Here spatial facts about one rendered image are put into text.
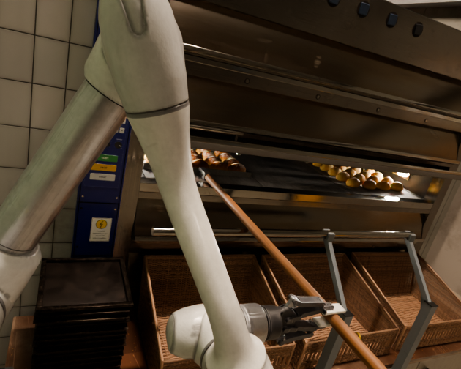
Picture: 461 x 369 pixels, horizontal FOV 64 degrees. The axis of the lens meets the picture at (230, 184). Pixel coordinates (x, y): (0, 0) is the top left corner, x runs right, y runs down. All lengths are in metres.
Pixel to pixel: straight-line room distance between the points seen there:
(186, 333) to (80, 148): 0.40
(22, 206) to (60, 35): 0.72
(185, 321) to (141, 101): 0.43
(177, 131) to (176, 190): 0.10
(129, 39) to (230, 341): 0.46
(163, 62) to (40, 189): 0.37
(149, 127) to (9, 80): 0.89
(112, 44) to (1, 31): 0.86
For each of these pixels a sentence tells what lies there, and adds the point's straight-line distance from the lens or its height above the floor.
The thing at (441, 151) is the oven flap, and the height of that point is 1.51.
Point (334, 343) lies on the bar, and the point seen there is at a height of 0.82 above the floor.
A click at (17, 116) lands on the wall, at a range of 1.43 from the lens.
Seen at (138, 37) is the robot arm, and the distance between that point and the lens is 0.54.
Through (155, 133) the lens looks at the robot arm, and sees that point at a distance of 0.56.
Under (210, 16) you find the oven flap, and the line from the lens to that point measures 1.48.
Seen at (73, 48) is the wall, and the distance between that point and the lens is 1.38.
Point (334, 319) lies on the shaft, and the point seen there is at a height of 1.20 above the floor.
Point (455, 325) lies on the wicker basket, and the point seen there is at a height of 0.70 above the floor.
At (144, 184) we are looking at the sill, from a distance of 1.52.
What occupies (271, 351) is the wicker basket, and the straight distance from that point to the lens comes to 1.57.
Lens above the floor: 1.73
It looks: 19 degrees down
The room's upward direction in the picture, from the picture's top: 14 degrees clockwise
